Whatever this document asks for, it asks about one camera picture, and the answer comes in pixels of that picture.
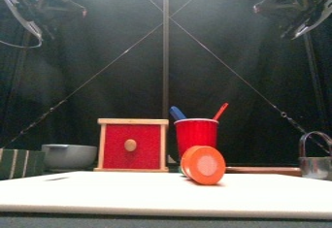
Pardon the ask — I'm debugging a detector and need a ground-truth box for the red plastic cup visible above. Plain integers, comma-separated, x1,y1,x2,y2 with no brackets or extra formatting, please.
173,117,221,160

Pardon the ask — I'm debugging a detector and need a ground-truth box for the red wooden box with knob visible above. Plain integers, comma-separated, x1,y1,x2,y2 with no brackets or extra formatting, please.
94,117,171,173

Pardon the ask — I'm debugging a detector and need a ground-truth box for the grey bowl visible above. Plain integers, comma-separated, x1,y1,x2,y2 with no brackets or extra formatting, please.
41,144,100,171

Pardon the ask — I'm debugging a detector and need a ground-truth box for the green box with cream stripes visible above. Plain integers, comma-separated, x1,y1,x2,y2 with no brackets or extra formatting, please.
0,147,47,180

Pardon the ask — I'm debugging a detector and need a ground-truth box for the brown wooden stick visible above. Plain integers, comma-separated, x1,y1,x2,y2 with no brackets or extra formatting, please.
225,166,303,178

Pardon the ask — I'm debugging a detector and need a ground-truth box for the orange toy disc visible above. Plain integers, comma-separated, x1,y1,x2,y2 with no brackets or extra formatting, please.
180,145,228,186

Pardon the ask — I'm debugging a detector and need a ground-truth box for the white cutting board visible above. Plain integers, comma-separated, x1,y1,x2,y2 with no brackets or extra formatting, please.
0,170,332,220

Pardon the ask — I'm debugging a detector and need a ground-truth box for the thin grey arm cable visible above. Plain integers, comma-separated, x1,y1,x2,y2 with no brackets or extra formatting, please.
0,34,46,49

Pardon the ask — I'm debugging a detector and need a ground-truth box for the diagonal brace wire with turnbuckle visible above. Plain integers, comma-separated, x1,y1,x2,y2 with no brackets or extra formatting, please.
125,0,332,157

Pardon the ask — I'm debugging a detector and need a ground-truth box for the thin diagonal brace wire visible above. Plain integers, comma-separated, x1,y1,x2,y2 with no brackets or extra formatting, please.
0,0,220,149

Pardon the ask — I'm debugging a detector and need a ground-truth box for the grey vertical frame pole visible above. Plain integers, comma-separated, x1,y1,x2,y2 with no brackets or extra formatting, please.
163,0,172,120

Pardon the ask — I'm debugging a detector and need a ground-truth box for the red-handled toy utensil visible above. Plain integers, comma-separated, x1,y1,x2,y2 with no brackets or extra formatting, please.
212,102,229,121

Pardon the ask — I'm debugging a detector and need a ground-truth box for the blue-handled toy knife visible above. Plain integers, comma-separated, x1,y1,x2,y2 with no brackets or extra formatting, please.
168,105,188,121

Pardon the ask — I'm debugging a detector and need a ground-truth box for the small metal bucket with handle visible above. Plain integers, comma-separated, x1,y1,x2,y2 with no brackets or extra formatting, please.
298,130,332,181

